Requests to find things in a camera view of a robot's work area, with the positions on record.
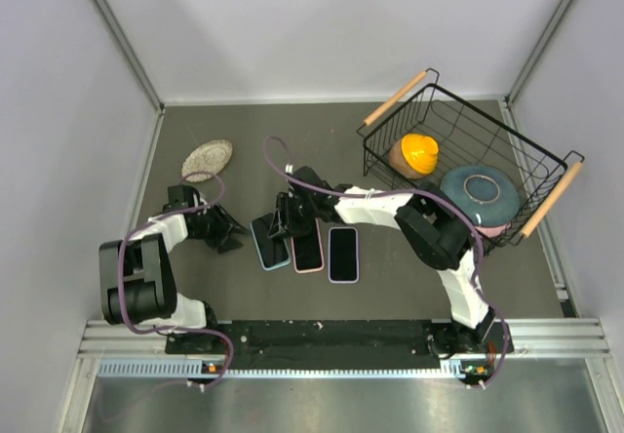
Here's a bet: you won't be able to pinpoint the pink bowl under blue bowl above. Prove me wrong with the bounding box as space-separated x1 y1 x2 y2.
475 222 511 239

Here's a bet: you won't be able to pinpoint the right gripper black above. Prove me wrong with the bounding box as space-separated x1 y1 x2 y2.
270 192 319 239

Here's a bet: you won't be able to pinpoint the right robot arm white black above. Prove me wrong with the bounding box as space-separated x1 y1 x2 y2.
273 165 495 351

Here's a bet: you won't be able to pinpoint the speckled beige plate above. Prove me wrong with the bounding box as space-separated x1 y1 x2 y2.
181 139 233 182

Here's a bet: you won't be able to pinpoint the light blue phone case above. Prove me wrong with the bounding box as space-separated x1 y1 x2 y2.
250 212 293 272

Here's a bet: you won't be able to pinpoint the black wire basket wooden handles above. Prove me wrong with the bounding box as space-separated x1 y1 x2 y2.
358 72 578 252

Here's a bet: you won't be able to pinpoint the white slotted cable duct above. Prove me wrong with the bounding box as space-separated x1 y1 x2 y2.
97 359 486 380

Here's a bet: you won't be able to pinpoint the lavender phone case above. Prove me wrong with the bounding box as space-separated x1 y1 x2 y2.
328 226 361 285

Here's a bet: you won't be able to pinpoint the blue ceramic bowl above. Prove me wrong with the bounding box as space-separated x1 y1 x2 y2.
440 165 520 227

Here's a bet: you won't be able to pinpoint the orange yellow cupcake toy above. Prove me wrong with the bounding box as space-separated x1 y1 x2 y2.
389 134 439 179

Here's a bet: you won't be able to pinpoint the pink phone case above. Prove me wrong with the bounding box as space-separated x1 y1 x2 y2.
291 217 326 275

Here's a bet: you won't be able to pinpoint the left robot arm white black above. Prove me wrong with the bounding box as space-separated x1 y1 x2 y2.
98 184 248 352

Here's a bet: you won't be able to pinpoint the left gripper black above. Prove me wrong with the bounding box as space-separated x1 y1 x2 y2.
190 202 250 253

